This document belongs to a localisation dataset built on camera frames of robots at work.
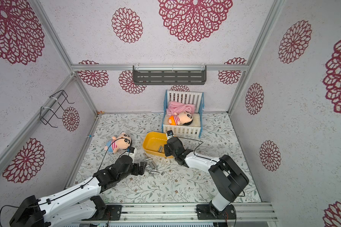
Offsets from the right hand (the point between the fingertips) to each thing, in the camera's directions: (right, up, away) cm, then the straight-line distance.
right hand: (171, 144), depth 92 cm
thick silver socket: (-15, -10, +1) cm, 18 cm away
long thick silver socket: (-11, -12, -2) cm, 17 cm away
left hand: (-18, -9, -9) cm, 22 cm away
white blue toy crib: (+20, +34, +18) cm, 43 cm away
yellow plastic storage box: (-12, 0, +8) cm, 15 cm away
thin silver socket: (-7, -4, +5) cm, 10 cm away
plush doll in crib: (+9, +18, +9) cm, 22 cm away
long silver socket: (-17, -7, +3) cm, 19 cm away
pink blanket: (+4, +27, +18) cm, 33 cm away
